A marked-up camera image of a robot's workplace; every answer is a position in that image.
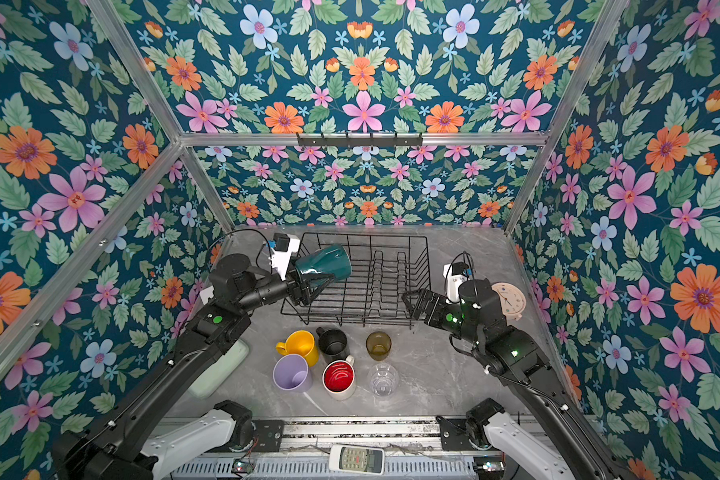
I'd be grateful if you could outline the red inside white mug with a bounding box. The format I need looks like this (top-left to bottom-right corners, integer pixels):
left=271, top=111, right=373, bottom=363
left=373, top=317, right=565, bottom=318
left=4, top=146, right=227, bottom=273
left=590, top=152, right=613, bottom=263
left=322, top=355, right=357, bottom=401

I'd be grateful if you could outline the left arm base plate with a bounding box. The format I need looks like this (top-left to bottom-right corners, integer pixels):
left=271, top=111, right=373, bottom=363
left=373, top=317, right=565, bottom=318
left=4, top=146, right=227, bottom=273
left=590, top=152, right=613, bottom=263
left=251, top=419, right=285, bottom=453

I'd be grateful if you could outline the aluminium frame post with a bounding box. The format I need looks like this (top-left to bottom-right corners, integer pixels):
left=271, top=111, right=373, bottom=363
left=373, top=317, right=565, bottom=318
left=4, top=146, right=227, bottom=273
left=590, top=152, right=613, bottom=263
left=87, top=1, right=235, bottom=234

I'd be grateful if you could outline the white rectangular box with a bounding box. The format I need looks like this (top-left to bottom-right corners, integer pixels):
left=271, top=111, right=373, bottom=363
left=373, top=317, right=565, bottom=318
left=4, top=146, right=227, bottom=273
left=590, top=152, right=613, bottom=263
left=199, top=286, right=214, bottom=305

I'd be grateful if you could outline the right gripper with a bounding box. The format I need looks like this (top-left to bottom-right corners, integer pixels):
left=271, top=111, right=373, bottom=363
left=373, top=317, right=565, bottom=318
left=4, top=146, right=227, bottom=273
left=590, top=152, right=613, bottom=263
left=402, top=290, right=485, bottom=351

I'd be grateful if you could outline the amber glass cup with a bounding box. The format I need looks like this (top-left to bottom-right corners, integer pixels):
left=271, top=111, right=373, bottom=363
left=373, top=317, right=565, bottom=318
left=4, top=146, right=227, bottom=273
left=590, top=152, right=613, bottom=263
left=366, top=331, right=392, bottom=361

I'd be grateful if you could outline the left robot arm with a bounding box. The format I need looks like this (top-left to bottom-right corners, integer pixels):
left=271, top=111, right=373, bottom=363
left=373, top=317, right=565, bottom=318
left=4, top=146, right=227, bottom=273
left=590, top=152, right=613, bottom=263
left=51, top=254, right=336, bottom=479

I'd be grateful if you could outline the black mug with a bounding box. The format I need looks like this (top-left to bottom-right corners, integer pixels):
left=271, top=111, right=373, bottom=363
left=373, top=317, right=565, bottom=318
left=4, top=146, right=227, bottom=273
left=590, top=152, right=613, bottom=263
left=316, top=327, right=350, bottom=364

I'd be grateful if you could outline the black hook rail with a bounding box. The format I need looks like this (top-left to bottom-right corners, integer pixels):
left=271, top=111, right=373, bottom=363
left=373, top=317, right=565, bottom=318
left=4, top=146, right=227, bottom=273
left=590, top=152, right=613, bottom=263
left=296, top=133, right=424, bottom=148

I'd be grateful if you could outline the pale green case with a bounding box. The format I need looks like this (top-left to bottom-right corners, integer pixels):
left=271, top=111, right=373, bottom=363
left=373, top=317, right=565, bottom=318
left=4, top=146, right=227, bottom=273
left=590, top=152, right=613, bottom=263
left=188, top=340, right=250, bottom=399

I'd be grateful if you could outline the lilac cup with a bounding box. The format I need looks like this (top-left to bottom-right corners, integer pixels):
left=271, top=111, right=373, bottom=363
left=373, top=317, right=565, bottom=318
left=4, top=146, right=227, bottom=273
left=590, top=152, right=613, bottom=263
left=272, top=354, right=313, bottom=393

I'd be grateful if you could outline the white remote control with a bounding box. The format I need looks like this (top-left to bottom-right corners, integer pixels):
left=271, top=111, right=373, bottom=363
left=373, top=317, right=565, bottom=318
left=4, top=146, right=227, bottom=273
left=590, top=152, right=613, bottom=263
left=328, top=444, right=386, bottom=475

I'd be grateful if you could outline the yellow mug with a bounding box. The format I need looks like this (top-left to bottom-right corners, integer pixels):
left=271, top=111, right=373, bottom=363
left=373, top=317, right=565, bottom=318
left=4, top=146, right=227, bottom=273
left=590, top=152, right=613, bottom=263
left=275, top=330, right=320, bottom=367

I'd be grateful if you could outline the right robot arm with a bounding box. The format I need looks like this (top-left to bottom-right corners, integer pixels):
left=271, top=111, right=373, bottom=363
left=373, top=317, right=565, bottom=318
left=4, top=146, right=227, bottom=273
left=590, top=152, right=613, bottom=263
left=401, top=276, right=635, bottom=479

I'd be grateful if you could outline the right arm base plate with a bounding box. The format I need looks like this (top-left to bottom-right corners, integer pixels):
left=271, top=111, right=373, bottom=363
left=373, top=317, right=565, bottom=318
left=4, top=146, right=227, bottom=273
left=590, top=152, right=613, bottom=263
left=435, top=416, right=477, bottom=451

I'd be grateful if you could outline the clear glass cup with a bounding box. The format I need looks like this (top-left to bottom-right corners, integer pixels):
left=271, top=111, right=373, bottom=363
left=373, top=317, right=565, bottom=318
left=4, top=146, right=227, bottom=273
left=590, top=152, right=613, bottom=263
left=368, top=362, right=399, bottom=397

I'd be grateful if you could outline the black wire dish rack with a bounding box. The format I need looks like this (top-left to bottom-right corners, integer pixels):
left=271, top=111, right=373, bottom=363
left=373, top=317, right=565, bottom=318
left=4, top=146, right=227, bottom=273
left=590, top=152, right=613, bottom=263
left=280, top=232, right=431, bottom=328

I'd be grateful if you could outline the green mug cream inside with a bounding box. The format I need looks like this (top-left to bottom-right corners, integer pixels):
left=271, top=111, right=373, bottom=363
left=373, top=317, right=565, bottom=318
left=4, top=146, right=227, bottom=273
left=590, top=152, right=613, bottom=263
left=295, top=245, right=352, bottom=287

